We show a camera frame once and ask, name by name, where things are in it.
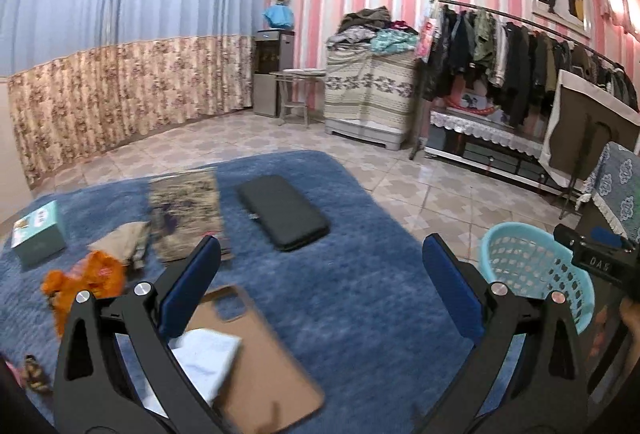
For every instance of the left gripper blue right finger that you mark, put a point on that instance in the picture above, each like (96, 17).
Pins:
(459, 286)

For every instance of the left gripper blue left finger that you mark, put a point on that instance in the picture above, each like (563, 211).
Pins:
(183, 284)

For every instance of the white paper packet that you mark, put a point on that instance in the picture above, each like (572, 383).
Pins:
(206, 356)

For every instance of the orange snack bag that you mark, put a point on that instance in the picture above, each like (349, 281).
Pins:
(98, 273)

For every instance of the patterned beige snack bag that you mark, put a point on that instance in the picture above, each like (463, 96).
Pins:
(185, 207)

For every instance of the brown wrapper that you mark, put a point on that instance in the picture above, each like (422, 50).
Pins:
(34, 376)

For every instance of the person's right hand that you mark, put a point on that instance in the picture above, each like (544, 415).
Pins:
(630, 314)

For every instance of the light blue plastic basket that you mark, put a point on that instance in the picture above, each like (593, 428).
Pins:
(531, 263)

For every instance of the beige folded cloth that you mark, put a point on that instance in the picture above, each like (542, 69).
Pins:
(127, 243)

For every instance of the blue patterned cloth cover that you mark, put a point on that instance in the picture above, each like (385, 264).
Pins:
(613, 187)

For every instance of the blue plush rug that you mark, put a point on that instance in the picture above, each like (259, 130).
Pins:
(355, 308)

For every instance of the brown phone case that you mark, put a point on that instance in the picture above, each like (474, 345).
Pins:
(267, 389)

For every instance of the black rectangular case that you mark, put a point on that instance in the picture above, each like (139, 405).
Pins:
(288, 218)

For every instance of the dark covered board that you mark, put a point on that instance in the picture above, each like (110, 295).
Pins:
(584, 118)

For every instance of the low tv stand with lace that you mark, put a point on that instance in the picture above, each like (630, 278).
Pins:
(486, 146)

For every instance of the teal tissue box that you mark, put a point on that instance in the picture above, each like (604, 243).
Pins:
(38, 236)

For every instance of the covered storage cabinet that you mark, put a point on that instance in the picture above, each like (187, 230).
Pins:
(370, 97)

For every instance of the clothes rack with garments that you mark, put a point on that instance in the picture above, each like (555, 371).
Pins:
(499, 75)

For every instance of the small metal table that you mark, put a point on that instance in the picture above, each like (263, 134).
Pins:
(295, 87)

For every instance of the pile of clothes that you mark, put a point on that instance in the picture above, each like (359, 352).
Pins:
(373, 29)

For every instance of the grey water dispenser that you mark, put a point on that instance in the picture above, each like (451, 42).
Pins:
(274, 52)

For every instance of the blue and floral curtain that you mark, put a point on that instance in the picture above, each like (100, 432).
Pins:
(84, 76)

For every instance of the blue covered potted plant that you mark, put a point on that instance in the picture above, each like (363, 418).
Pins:
(279, 15)

